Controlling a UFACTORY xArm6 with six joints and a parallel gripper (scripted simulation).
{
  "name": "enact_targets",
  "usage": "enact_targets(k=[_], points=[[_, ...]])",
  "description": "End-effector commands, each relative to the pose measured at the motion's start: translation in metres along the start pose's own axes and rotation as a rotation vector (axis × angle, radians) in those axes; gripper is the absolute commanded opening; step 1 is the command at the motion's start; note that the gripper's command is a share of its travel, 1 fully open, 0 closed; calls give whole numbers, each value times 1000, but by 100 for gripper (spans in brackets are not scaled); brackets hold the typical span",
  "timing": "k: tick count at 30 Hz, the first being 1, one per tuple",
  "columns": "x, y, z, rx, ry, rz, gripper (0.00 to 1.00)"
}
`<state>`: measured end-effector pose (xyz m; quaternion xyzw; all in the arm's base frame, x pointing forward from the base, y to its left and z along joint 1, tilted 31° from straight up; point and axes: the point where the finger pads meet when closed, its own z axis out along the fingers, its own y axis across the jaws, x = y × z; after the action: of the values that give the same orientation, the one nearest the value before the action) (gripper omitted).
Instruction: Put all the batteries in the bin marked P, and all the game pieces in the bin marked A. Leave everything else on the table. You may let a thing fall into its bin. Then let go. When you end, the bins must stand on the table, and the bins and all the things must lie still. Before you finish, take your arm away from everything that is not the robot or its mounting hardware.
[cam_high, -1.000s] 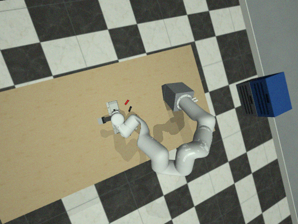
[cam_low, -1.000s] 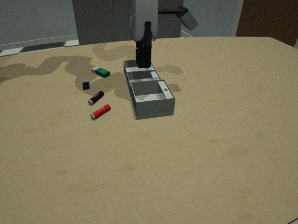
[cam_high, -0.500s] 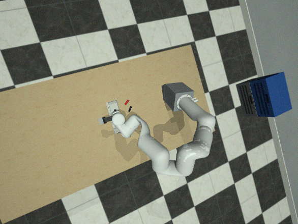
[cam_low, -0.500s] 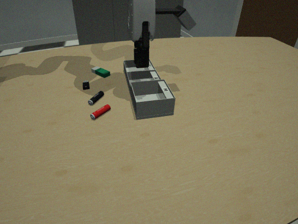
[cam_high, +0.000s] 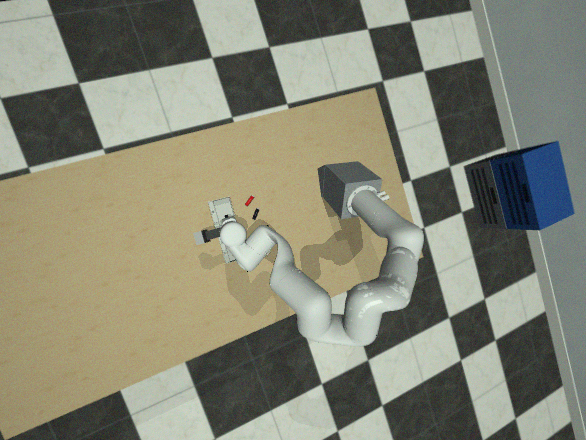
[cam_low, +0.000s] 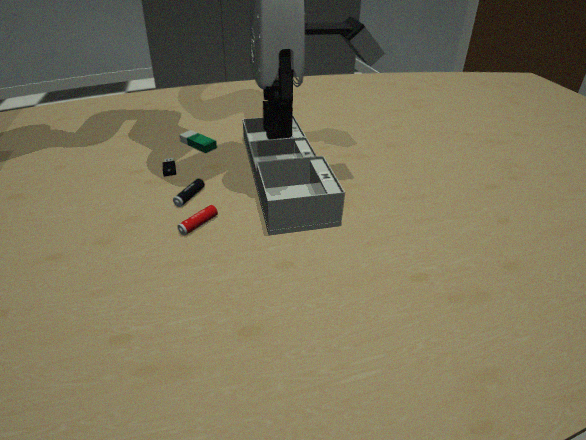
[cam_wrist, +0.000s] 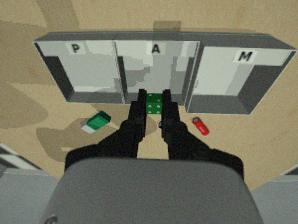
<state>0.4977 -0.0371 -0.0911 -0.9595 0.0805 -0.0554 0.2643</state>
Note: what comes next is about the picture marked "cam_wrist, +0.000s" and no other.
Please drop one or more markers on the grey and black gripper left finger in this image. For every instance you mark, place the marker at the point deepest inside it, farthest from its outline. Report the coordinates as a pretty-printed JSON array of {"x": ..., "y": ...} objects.
[{"x": 122, "y": 143}]

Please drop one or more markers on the green die with white pips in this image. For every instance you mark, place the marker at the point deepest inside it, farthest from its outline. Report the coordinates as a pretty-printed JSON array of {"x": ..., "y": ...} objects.
[{"x": 154, "y": 103}]

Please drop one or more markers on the grey rack of three bins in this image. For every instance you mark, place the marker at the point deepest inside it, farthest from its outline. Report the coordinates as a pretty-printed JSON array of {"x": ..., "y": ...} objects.
[{"x": 82, "y": 65}]

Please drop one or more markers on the red battery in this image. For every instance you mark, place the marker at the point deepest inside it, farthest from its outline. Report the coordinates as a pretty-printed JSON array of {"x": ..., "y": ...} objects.
[{"x": 200, "y": 126}]

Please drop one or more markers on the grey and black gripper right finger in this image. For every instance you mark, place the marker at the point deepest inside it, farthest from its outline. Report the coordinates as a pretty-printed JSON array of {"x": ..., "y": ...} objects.
[{"x": 183, "y": 145}]

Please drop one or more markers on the green and white eraser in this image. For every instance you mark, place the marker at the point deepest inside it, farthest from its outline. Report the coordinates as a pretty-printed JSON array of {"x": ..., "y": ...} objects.
[{"x": 96, "y": 122}]

